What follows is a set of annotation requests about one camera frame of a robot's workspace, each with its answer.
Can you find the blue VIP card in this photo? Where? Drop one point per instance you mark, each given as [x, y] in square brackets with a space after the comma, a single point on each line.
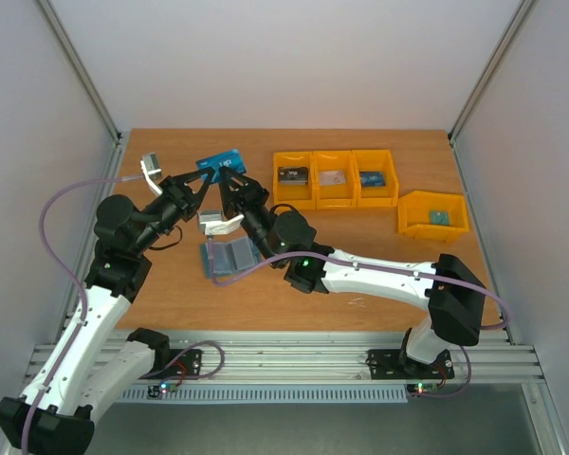
[230, 159]

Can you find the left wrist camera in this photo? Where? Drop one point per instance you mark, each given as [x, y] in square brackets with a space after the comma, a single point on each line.
[152, 172]

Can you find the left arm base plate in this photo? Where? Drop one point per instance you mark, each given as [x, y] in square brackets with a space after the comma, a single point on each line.
[190, 362]

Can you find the grey slotted cable duct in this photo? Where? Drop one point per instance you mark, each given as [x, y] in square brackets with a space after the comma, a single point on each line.
[266, 394]

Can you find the card in left bin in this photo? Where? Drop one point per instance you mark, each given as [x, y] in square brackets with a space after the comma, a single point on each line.
[332, 178]

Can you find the right yellow bin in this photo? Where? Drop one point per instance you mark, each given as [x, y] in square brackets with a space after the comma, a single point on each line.
[427, 215]

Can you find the middle yellow bin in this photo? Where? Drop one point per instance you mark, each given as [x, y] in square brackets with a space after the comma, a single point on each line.
[377, 161]

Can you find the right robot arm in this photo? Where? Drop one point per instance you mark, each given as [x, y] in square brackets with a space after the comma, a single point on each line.
[446, 290]

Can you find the left small circuit board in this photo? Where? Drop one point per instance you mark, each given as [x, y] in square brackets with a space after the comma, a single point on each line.
[162, 390]

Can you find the right small circuit board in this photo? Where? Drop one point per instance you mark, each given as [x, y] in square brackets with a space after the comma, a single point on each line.
[420, 388]

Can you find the teal card holder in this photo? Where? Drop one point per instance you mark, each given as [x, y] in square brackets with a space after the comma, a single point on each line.
[233, 257]

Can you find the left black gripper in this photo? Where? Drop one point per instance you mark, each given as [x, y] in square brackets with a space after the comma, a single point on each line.
[182, 195]

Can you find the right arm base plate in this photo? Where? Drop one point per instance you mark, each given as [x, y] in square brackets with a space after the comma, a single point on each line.
[386, 364]

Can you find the left frame post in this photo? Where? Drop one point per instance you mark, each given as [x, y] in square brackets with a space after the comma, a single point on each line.
[73, 58]

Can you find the card in middle bin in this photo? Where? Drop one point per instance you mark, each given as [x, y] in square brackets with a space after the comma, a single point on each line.
[372, 180]

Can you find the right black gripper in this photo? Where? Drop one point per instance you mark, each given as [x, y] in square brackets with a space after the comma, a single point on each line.
[246, 198]

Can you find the frame post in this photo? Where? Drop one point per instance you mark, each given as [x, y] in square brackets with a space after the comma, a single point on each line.
[493, 64]
[73, 58]

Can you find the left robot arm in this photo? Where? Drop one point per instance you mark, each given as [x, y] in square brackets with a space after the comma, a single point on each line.
[58, 411]

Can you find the right frame post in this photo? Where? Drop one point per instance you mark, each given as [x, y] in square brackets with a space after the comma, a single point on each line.
[493, 64]

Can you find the small circuit board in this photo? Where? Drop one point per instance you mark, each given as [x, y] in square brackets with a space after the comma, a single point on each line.
[420, 388]
[162, 390]

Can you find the black card in bin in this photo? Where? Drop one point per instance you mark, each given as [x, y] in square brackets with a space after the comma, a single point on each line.
[293, 175]

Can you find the card in right bin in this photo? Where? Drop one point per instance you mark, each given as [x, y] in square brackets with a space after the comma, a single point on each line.
[439, 218]

